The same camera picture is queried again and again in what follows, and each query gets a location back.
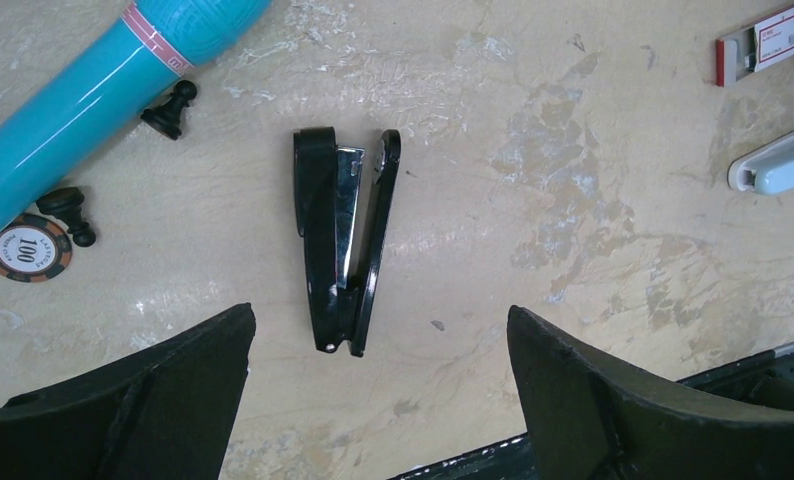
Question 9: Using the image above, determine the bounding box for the blue marker pen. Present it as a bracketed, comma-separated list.
[0, 0, 269, 231]

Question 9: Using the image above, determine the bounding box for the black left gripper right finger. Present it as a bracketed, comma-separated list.
[507, 306, 794, 479]

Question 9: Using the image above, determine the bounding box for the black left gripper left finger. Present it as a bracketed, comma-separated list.
[0, 303, 256, 479]

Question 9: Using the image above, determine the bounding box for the staple box red white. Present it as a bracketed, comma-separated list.
[715, 2, 794, 88]

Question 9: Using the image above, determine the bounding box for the black stapler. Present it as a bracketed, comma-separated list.
[293, 127, 402, 357]

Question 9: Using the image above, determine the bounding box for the black chess pawn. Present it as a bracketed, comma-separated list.
[36, 187, 97, 248]
[140, 80, 198, 140]

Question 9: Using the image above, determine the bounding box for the light blue stapler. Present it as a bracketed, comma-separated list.
[727, 131, 794, 196]

